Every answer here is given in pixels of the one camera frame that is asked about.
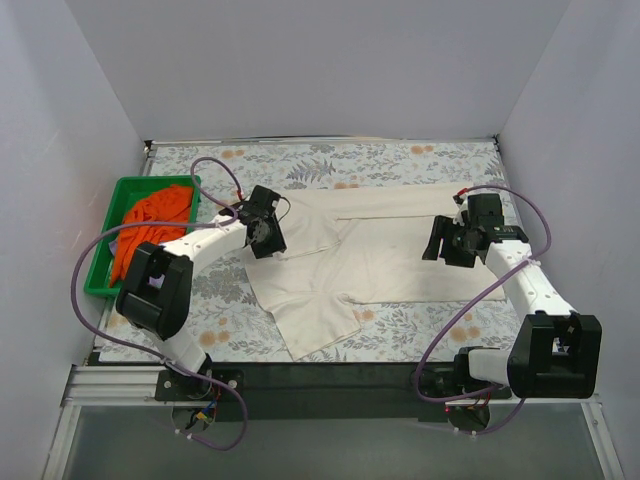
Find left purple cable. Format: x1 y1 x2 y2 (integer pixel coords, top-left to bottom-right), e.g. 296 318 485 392
70 157 250 451

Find green plastic tray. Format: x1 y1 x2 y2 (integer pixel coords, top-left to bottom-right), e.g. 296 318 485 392
84 175 200 297

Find aluminium frame rail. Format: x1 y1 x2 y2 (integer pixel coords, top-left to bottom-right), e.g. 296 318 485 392
43 364 624 479

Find cream white t shirt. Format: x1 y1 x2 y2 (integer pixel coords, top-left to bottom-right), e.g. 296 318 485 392
244 183 496 360

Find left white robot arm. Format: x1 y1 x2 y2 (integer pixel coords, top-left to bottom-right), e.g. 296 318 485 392
116 186 286 400

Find orange t shirt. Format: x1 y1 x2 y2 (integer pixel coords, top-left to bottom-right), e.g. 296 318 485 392
109 184 194 287

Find floral patterned table mat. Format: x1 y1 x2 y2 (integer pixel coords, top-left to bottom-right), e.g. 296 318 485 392
98 141 560 364

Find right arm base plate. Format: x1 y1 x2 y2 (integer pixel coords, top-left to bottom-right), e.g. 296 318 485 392
409 362 491 398

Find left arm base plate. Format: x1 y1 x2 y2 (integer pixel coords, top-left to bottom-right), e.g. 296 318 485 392
154 368 244 403

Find purple t shirt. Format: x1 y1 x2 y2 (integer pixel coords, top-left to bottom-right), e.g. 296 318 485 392
108 238 119 257

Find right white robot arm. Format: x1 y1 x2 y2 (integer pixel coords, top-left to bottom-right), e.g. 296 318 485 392
423 186 602 399

